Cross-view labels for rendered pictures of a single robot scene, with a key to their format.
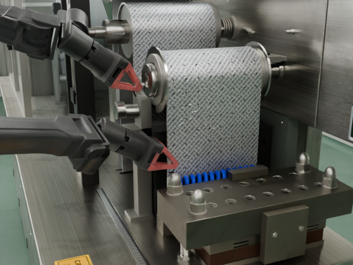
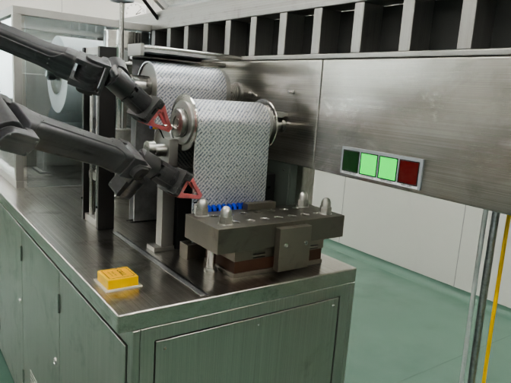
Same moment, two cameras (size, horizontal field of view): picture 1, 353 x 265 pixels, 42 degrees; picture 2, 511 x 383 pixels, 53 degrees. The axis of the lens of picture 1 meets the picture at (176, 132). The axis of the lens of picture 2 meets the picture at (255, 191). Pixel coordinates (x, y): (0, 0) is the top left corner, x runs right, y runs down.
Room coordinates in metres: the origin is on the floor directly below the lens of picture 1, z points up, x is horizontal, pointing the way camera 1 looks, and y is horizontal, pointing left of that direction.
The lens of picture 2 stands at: (-0.34, 0.17, 1.34)
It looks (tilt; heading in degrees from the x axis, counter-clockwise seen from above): 11 degrees down; 346
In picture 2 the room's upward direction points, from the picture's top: 4 degrees clockwise
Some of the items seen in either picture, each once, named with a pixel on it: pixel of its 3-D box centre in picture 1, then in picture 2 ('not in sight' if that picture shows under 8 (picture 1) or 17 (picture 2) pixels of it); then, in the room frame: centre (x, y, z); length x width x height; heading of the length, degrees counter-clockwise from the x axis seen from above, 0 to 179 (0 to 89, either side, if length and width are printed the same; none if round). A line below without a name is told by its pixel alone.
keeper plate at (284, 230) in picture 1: (284, 234); (293, 248); (0.84, -0.22, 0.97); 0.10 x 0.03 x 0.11; 112
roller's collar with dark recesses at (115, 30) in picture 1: (115, 31); (138, 86); (1.24, 0.16, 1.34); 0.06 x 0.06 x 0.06; 22
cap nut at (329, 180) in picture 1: (330, 175); (325, 205); (0.94, -0.34, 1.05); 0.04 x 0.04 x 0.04
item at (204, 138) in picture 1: (214, 141); (231, 178); (1.01, -0.09, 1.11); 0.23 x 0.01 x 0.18; 112
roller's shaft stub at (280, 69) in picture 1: (267, 71); (272, 125); (1.13, -0.22, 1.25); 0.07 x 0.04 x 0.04; 112
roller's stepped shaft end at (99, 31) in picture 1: (93, 32); not in sight; (1.22, 0.22, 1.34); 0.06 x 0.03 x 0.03; 112
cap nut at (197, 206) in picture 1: (197, 200); (226, 215); (0.81, -0.04, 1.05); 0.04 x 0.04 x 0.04
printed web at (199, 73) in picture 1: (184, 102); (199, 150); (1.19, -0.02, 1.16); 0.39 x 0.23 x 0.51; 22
